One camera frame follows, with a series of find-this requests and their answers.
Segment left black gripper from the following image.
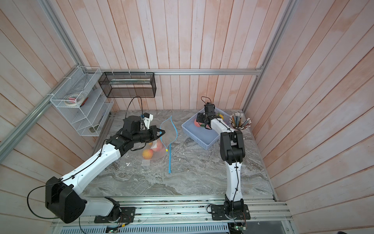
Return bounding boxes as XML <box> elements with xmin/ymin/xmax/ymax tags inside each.
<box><xmin>132</xmin><ymin>125</ymin><xmax>166</xmax><ymax>143</ymax></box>

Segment orange pink toy peach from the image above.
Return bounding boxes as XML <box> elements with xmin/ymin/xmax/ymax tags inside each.
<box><xmin>142</xmin><ymin>149</ymin><xmax>154</xmax><ymax>160</ymax></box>

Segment clear zip-top bag blue zipper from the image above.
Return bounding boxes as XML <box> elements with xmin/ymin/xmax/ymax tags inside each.
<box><xmin>123</xmin><ymin>113</ymin><xmax>178</xmax><ymax>173</ymax></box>

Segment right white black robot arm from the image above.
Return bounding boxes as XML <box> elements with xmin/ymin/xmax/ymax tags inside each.
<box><xmin>197</xmin><ymin>102</ymin><xmax>245</xmax><ymax>212</ymax></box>

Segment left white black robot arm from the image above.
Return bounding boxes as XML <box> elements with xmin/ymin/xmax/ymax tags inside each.
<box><xmin>45</xmin><ymin>113</ymin><xmax>165</xmax><ymax>224</ymax></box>

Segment pink peach basket centre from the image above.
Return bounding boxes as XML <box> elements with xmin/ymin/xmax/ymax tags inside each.
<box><xmin>194</xmin><ymin>120</ymin><xmax>205</xmax><ymax>128</ymax></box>

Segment bundle of pens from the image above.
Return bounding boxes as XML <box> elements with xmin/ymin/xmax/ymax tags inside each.
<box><xmin>229</xmin><ymin>113</ymin><xmax>251</xmax><ymax>128</ymax></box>

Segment tape roll on shelf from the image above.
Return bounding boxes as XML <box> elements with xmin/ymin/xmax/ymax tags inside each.
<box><xmin>64</xmin><ymin>93</ymin><xmax>84</xmax><ymax>107</ymax></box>

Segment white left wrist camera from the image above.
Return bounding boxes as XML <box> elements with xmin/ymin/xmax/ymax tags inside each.
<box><xmin>142</xmin><ymin>113</ymin><xmax>153</xmax><ymax>129</ymax></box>

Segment black mesh wall basket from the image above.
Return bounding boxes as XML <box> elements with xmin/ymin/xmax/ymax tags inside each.
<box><xmin>98</xmin><ymin>71</ymin><xmax>157</xmax><ymax>98</ymax></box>

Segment white wire shelf rack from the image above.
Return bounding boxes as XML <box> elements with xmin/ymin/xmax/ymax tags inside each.
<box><xmin>50</xmin><ymin>66</ymin><xmax>114</xmax><ymax>137</ymax></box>

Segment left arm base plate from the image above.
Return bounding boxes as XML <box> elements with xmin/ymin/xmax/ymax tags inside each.
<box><xmin>94</xmin><ymin>207</ymin><xmax>136</xmax><ymax>223</ymax></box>

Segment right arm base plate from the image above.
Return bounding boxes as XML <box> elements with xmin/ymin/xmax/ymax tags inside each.
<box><xmin>209</xmin><ymin>204</ymin><xmax>251</xmax><ymax>221</ymax></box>

